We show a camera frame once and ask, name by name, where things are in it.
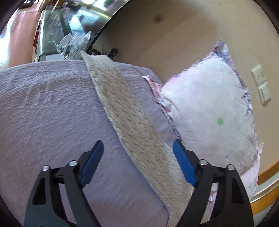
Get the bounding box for beige cable-knit sweater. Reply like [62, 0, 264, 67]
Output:
[80, 51, 191, 226]

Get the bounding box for wooden headboard cabinet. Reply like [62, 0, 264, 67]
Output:
[251, 160, 278, 226]

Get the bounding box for lavender bed sheet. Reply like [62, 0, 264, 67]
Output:
[0, 60, 181, 227]

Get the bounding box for white floral pillow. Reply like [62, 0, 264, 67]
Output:
[156, 41, 258, 174]

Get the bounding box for cluttered glass desk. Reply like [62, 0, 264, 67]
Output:
[35, 1, 130, 62]

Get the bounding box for beige wall switch plate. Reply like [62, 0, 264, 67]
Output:
[251, 64, 271, 105]

